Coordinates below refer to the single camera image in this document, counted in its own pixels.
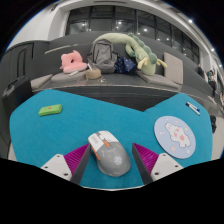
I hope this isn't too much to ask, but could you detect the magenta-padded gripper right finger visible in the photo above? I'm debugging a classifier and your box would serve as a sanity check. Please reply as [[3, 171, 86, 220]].
[[131, 143, 184, 185]]

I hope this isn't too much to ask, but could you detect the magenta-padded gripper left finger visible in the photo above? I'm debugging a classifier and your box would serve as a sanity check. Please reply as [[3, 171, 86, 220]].
[[40, 143, 92, 185]]

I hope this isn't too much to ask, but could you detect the green dragon plush toy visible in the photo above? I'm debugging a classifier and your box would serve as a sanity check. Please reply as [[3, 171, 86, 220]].
[[92, 32, 168, 76]]

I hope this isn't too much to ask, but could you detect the dark blue patterned bag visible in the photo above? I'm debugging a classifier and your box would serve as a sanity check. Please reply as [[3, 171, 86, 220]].
[[114, 55, 138, 75]]

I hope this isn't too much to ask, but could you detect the round light blue mouse pad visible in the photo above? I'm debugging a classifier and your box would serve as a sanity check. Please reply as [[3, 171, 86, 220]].
[[153, 115, 197, 160]]

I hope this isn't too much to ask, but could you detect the white marker with blue cap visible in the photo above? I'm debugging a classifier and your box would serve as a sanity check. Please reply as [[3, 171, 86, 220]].
[[188, 101, 202, 113]]

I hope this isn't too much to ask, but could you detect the large flat grey cushion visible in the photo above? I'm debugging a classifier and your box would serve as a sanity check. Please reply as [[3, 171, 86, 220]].
[[135, 70, 180, 90]]

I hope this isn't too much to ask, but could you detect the flat grey seat cushion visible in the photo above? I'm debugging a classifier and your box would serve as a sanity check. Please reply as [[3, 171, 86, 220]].
[[50, 70, 88, 84], [30, 73, 54, 90]]

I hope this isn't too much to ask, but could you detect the grey and white computer mouse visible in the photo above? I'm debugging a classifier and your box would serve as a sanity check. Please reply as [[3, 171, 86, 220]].
[[87, 130, 132, 178]]

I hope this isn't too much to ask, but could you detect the black bag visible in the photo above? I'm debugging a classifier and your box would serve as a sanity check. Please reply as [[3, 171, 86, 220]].
[[210, 114, 218, 134]]

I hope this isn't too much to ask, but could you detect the person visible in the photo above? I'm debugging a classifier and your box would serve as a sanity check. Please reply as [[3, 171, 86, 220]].
[[206, 69, 218, 93]]

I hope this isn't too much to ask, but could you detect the pink plush toy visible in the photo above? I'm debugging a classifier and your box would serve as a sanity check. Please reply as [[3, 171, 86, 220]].
[[59, 49, 88, 74]]

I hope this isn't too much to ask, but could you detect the black suitcase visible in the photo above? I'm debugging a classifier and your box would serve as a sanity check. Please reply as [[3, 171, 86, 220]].
[[1, 75, 33, 116]]

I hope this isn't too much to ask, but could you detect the grey backpack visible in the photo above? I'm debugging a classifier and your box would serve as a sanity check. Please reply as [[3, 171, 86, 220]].
[[87, 38, 118, 74]]

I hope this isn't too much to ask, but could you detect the upright grey cushion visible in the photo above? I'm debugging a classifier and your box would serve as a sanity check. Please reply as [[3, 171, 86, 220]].
[[162, 51, 185, 85]]

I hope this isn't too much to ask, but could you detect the green eraser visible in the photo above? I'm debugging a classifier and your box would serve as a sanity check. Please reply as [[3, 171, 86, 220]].
[[38, 103, 63, 117]]

